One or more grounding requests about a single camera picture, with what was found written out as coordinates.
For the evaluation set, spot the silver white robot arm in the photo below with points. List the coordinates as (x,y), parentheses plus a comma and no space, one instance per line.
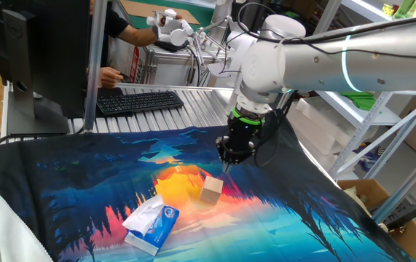
(338,65)

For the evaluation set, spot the yellow container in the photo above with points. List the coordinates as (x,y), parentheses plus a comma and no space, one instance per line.
(387,9)

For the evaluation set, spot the blue tissue pack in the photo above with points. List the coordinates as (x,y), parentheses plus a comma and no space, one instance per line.
(156,229)

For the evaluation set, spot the black keyboard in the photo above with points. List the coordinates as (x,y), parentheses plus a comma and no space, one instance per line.
(138,102)

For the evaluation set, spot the green cloth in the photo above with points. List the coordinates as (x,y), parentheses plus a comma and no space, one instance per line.
(360,101)

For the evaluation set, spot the person right hand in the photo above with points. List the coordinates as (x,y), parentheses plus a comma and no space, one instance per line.
(110,77)

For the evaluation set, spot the black monitor with stand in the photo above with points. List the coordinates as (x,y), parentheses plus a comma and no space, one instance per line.
(58,54)

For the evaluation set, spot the white foam blocks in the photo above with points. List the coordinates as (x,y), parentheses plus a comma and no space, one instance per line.
(320,134)

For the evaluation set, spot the silver ribbed metal case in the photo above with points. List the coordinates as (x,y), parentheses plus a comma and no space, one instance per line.
(171,71)

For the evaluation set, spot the brown cardboard sheet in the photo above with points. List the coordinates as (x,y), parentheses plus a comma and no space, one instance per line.
(142,9)

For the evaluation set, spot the person left hand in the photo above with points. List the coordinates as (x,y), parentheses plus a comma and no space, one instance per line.
(162,20)

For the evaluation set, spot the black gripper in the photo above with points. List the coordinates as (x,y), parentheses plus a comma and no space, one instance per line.
(240,138)

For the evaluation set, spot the brown cardboard box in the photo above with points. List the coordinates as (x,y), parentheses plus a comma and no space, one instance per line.
(411,236)

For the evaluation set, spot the person in black shirt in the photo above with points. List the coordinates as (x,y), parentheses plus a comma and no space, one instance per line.
(114,23)

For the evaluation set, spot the grey cylindrical column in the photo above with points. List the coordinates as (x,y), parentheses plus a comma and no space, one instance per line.
(222,14)

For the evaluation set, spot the black box device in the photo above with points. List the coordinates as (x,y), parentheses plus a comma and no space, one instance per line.
(400,211)

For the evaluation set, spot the white haptic control device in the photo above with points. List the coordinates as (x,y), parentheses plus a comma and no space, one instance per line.
(173,34)

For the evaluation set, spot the black computer mouse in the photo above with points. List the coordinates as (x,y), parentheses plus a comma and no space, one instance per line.
(125,78)

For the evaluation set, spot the person left forearm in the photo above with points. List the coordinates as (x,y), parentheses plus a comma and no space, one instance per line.
(134,36)

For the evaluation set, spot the colourful sunset forest tablecloth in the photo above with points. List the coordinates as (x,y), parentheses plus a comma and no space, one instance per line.
(102,174)

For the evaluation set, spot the small wooden block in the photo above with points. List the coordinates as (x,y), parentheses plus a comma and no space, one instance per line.
(211,191)

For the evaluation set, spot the green mat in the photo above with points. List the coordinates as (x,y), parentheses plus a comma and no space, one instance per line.
(204,16)

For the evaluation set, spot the white metal shelf rack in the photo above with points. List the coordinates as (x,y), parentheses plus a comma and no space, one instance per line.
(364,11)

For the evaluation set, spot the green bottle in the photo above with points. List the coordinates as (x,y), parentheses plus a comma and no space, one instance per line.
(404,8)

